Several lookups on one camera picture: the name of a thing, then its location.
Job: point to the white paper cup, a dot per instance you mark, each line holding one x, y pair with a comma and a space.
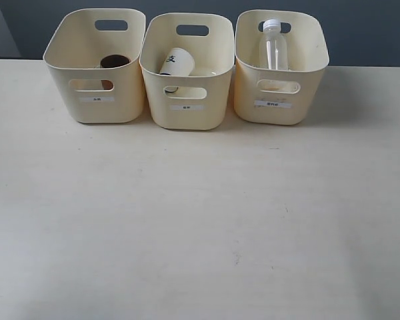
178, 62

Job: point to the clear plastic bottle white cap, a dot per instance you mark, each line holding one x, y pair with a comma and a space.
273, 55

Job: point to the brown wooden cup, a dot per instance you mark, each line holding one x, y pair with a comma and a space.
112, 61

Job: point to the cream bin middle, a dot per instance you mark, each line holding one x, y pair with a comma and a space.
197, 101

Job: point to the cream bin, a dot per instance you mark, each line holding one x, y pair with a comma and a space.
73, 54
278, 97
197, 101

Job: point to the cream bin right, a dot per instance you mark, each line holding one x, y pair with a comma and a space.
278, 97

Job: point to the cream bin left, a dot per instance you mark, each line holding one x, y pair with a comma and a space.
73, 54

